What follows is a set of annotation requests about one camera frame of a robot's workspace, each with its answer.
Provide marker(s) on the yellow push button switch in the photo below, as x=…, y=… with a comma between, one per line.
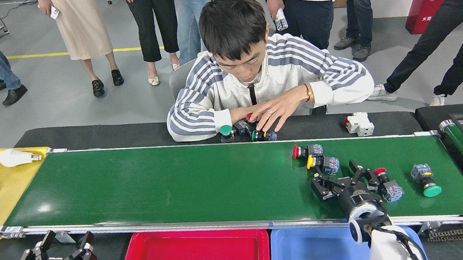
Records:
x=331, y=165

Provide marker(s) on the red push button switch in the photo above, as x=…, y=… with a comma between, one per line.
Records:
x=248, y=116
x=296, y=151
x=392, y=191

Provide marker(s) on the white circuit breaker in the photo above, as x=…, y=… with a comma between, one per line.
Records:
x=359, y=124

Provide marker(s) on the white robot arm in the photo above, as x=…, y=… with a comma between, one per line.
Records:
x=388, y=250

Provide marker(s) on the blue plastic tray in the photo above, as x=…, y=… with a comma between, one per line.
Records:
x=309, y=253

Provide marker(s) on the yellow plastic tray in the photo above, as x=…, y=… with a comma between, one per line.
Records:
x=3, y=200

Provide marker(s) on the red plastic tray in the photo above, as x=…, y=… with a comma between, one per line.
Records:
x=192, y=259

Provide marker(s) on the wide green conveyor belt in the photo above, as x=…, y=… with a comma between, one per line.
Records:
x=177, y=185

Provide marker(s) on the person's left hand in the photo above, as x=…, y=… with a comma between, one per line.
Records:
x=282, y=109

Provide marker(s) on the white light bulb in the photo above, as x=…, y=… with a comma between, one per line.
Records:
x=14, y=157

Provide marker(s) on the seated person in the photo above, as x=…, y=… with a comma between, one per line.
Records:
x=293, y=66

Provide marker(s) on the clear water bottle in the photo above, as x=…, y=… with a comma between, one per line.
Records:
x=281, y=21

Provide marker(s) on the grey chair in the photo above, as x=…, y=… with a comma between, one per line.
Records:
x=181, y=78

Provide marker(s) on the white smartphone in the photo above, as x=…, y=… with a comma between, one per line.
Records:
x=54, y=12

